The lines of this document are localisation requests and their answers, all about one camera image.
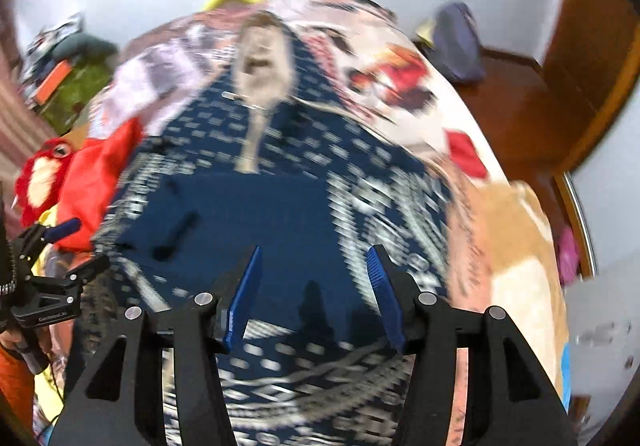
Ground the striped curtain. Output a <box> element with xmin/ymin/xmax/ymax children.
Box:
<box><xmin>0</xmin><ymin>16</ymin><xmax>57</xmax><ymax>187</ymax></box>

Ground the printed bed sheet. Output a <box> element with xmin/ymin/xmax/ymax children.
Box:
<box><xmin>87</xmin><ymin>0</ymin><xmax>507</xmax><ymax>446</ymax></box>

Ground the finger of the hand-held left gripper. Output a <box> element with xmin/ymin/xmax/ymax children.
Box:
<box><xmin>19</xmin><ymin>218</ymin><xmax>82</xmax><ymax>260</ymax></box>
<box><xmin>36</xmin><ymin>255</ymin><xmax>111</xmax><ymax>295</ymax></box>

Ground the red garment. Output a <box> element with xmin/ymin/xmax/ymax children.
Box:
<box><xmin>15</xmin><ymin>118</ymin><xmax>146</xmax><ymax>254</ymax></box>

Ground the grey pillow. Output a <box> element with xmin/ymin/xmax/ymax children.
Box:
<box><xmin>50</xmin><ymin>34</ymin><xmax>118</xmax><ymax>61</ymax></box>

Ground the yellow cloth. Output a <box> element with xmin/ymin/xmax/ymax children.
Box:
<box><xmin>32</xmin><ymin>361</ymin><xmax>68</xmax><ymax>438</ymax></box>

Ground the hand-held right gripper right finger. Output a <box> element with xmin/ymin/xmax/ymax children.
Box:
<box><xmin>366</xmin><ymin>245</ymin><xmax>581</xmax><ymax>446</ymax></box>

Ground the dark blue bag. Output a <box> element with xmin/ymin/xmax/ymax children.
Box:
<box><xmin>412</xmin><ymin>0</ymin><xmax>487</xmax><ymax>84</ymax></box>

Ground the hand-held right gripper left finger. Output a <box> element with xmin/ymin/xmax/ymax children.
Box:
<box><xmin>47</xmin><ymin>246</ymin><xmax>264</xmax><ymax>446</ymax></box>

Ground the tan blanket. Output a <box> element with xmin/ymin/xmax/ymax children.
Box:
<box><xmin>445</xmin><ymin>181</ymin><xmax>571</xmax><ymax>422</ymax></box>

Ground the navy patterned sweater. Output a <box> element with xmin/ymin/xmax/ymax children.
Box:
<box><xmin>65</xmin><ymin>10</ymin><xmax>481</xmax><ymax>446</ymax></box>

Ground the green cloth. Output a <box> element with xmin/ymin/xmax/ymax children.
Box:
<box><xmin>42</xmin><ymin>63</ymin><xmax>118</xmax><ymax>134</ymax></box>

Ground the wooden door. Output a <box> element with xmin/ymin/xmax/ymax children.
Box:
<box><xmin>542</xmin><ymin>0</ymin><xmax>640</xmax><ymax>171</ymax></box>

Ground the orange box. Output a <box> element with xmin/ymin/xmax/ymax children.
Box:
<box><xmin>34</xmin><ymin>60</ymin><xmax>71</xmax><ymax>104</ymax></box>

